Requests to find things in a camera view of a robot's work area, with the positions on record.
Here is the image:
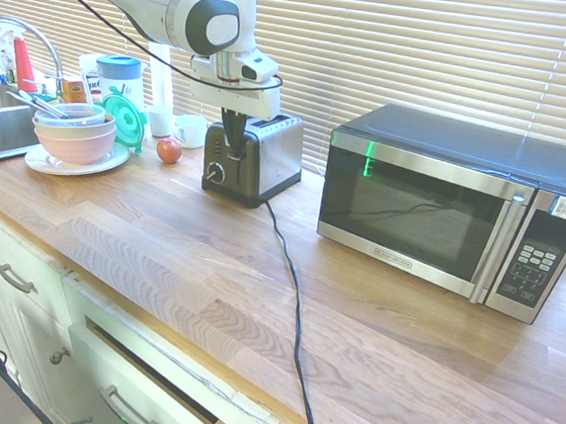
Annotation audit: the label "red bottle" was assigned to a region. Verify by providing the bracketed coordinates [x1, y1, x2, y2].
[8, 34, 44, 95]

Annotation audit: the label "orange box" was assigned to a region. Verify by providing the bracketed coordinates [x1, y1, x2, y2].
[59, 76, 90, 107]

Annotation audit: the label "small white cup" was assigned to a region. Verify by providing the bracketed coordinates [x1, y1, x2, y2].
[144, 104, 177, 140]

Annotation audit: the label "white open drawer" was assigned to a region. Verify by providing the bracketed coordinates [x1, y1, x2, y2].
[59, 316, 238, 424]

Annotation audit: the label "white mug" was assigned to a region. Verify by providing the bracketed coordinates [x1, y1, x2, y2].
[171, 112, 210, 151]

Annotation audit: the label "red apple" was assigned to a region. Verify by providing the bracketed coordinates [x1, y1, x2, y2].
[154, 135, 186, 166]

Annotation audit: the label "black toaster power cord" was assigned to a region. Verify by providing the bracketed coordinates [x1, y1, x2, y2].
[243, 199, 345, 424]

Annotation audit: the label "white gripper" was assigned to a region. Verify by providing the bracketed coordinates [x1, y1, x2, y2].
[182, 54, 286, 166]

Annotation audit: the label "metal cabinet bar handle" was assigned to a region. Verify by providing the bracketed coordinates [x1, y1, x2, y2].
[0, 262, 40, 296]

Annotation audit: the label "white Lysol container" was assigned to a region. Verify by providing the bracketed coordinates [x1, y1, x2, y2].
[73, 52, 105, 106]

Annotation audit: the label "chrome curved faucet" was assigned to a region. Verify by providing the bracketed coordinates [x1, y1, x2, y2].
[0, 16, 73, 103]

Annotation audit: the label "cream white bowl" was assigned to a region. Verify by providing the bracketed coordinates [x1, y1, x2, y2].
[30, 108, 119, 145]

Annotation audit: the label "teal container lid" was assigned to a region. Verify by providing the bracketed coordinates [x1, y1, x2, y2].
[97, 85, 153, 156]

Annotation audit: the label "wipes canister with blue lid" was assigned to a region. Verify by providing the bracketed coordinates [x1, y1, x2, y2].
[92, 53, 151, 118]

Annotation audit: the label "wide beige window blinds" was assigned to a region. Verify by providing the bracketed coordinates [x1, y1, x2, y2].
[147, 0, 566, 198]

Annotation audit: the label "white plate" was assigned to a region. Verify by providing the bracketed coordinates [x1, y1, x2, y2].
[22, 135, 132, 182]

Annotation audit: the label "stainless steel two-slot toaster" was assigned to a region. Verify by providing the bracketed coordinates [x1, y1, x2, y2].
[199, 106, 308, 213]

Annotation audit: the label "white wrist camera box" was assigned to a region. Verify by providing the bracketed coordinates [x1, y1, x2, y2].
[238, 51, 282, 87]

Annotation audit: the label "white window frame post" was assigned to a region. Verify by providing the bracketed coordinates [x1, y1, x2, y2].
[129, 0, 184, 112]

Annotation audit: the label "clear plastic container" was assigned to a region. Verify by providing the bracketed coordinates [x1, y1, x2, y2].
[33, 98, 109, 131]

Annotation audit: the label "curved metal drawer handle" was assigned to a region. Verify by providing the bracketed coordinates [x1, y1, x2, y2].
[95, 382, 167, 424]

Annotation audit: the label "stainless steel black microwave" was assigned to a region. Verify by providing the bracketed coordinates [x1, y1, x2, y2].
[309, 97, 566, 329]

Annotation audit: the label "metal utensils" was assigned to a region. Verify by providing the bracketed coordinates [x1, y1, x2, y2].
[3, 88, 72, 121]

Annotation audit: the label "pink bowl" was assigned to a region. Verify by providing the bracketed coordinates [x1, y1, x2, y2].
[32, 123, 119, 168]

